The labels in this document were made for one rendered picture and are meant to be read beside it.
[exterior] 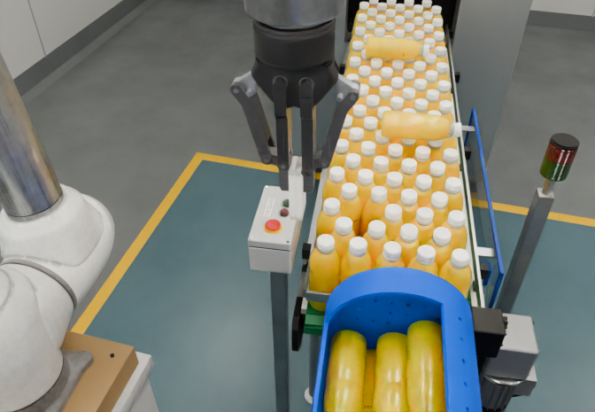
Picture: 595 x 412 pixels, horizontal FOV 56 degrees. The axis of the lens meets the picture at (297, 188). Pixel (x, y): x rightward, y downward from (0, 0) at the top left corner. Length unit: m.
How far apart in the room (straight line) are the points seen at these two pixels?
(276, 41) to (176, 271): 2.30
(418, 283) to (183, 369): 1.53
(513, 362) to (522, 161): 2.22
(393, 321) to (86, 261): 0.60
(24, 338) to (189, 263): 1.83
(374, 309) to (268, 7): 0.77
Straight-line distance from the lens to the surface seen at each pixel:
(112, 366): 1.17
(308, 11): 0.48
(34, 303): 1.00
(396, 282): 1.02
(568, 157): 1.43
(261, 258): 1.30
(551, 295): 2.83
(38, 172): 1.02
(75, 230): 1.07
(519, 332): 1.50
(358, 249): 1.24
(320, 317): 1.38
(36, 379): 1.06
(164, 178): 3.29
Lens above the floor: 1.99
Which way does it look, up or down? 40 degrees down
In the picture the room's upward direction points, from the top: straight up
